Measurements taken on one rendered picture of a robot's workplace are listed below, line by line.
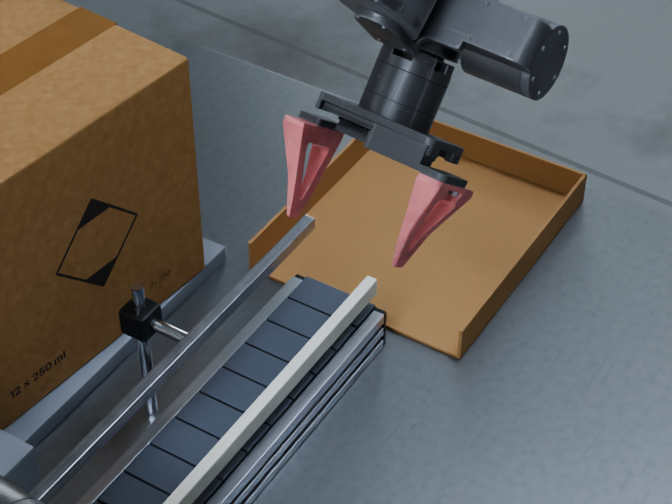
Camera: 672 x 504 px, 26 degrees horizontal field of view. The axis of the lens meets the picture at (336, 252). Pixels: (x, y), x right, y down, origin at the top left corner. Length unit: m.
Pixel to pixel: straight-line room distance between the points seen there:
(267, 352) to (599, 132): 1.88
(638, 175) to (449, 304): 1.60
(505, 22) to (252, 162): 0.75
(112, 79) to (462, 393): 0.46
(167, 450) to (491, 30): 0.53
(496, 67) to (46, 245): 0.49
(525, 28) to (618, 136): 2.19
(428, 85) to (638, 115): 2.23
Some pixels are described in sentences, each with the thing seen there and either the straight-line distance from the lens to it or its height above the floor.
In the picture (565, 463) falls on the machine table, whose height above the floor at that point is 0.83.
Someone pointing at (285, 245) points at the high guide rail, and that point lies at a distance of 1.42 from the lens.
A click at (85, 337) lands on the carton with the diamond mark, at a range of 1.45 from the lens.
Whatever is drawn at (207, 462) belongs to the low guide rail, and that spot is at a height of 0.92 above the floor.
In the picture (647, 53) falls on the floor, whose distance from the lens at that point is 3.49.
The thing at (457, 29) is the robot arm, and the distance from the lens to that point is 1.04.
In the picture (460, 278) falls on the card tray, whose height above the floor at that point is 0.83.
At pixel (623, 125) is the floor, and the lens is 3.25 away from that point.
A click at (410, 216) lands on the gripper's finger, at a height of 1.21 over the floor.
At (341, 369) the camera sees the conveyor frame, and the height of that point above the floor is 0.87.
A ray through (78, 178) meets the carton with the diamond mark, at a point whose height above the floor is 1.07.
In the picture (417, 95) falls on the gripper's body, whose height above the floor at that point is 1.28.
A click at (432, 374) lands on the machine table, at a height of 0.83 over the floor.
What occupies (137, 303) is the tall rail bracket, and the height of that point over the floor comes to 0.98.
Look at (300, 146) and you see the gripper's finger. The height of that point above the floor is 1.23.
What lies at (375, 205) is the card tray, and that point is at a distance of 1.66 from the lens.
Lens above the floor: 1.89
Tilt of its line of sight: 41 degrees down
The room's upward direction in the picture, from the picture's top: straight up
